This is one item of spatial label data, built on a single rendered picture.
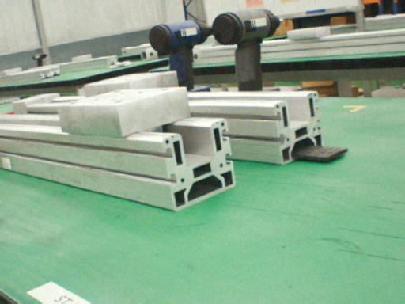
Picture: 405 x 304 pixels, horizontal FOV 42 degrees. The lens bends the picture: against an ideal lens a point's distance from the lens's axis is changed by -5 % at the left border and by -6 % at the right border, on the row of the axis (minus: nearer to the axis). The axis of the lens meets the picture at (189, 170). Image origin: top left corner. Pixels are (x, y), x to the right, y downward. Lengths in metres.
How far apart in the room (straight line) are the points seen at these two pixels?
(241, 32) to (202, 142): 0.34
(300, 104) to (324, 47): 1.65
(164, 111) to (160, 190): 0.11
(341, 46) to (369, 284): 2.04
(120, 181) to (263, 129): 0.21
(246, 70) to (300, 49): 1.55
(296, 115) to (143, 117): 0.24
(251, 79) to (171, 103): 0.31
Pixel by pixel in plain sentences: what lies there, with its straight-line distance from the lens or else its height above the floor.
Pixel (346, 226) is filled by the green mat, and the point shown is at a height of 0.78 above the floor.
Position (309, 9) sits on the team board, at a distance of 4.03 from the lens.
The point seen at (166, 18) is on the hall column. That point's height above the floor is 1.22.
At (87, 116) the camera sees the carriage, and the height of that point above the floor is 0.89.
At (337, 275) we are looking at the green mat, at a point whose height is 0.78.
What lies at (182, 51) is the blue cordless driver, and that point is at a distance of 1.18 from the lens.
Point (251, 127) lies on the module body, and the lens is 0.77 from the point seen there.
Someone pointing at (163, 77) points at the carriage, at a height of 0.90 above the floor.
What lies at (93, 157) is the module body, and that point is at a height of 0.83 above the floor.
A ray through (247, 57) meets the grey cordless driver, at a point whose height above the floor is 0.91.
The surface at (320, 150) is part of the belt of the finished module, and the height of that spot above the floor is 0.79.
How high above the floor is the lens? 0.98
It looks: 14 degrees down
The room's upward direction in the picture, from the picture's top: 9 degrees counter-clockwise
